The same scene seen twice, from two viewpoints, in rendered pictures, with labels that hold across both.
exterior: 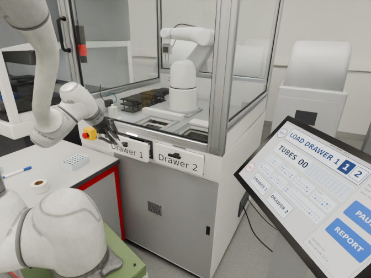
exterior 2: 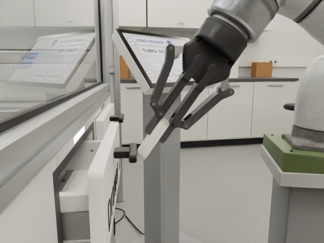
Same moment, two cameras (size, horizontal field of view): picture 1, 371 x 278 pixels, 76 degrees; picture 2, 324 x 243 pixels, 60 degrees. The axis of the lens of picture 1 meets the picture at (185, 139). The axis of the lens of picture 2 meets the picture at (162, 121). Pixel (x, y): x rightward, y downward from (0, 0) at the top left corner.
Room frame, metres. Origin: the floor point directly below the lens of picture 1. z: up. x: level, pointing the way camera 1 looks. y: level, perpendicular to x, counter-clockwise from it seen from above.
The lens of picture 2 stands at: (1.39, 0.73, 1.04)
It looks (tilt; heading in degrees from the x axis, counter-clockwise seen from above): 11 degrees down; 236
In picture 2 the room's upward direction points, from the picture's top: straight up
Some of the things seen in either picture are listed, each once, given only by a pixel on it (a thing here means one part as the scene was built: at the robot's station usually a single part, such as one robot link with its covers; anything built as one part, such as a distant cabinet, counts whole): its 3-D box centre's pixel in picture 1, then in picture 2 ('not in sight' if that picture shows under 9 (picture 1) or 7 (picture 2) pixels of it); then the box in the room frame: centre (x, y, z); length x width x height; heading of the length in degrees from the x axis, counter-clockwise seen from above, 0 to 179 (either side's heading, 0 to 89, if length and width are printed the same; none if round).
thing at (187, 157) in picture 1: (178, 158); (107, 129); (1.09, 0.04, 0.87); 0.29 x 0.02 x 0.11; 61
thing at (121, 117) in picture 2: (175, 155); (116, 118); (1.07, 0.05, 0.91); 0.07 x 0.04 x 0.01; 61
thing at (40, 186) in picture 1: (39, 186); not in sight; (0.95, 0.70, 0.78); 0.07 x 0.07 x 0.04
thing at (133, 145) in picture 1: (127, 146); (109, 171); (1.22, 0.33, 0.87); 0.29 x 0.02 x 0.11; 61
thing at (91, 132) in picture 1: (89, 133); not in sight; (1.39, 0.61, 0.88); 0.07 x 0.05 x 0.07; 61
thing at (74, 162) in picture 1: (75, 161); not in sight; (1.20, 0.63, 0.78); 0.12 x 0.08 x 0.04; 157
